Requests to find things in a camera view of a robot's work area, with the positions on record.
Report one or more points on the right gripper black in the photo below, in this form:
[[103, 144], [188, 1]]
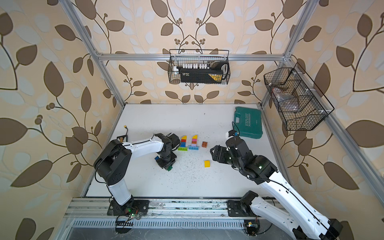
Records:
[[220, 150]]

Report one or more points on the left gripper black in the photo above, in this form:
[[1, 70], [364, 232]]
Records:
[[164, 165]]

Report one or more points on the light blue lego brick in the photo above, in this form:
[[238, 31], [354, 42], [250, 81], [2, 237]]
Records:
[[193, 148]]

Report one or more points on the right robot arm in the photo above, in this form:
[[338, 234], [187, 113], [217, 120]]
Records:
[[298, 219]]

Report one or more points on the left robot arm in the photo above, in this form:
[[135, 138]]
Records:
[[113, 162]]

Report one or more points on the green tool case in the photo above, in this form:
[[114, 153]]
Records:
[[248, 122]]

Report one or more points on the black bit holder card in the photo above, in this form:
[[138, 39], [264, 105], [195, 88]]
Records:
[[123, 138]]

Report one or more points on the plastic bag in basket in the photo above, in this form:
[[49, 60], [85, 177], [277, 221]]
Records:
[[285, 102]]

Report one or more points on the black box in basket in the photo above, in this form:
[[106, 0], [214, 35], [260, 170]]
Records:
[[210, 73]]

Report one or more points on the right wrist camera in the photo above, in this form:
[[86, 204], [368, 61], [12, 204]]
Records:
[[232, 134]]

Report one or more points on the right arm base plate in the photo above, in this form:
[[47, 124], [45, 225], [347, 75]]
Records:
[[235, 209]]

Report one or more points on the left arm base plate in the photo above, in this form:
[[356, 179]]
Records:
[[132, 207]]

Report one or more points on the right wire basket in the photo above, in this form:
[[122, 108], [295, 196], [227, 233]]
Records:
[[314, 105]]

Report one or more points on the wire basket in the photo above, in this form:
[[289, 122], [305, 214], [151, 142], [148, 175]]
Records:
[[314, 105], [179, 57]]

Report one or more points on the back wire basket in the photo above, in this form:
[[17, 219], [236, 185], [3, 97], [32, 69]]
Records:
[[179, 57]]

